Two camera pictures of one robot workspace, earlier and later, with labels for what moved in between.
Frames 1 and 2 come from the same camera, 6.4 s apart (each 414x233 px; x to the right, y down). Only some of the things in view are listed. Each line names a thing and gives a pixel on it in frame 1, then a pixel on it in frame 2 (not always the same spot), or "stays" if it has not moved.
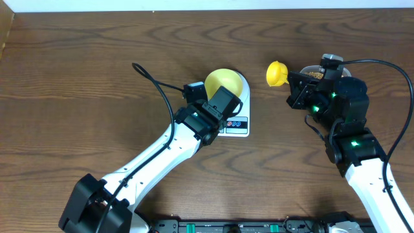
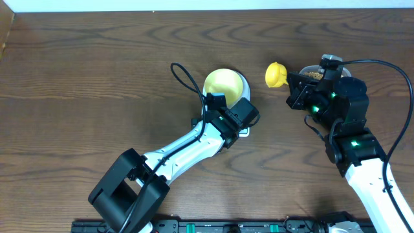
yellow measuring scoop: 277,74 stays
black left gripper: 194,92 → 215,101
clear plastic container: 345,72 stays
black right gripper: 298,93 stays
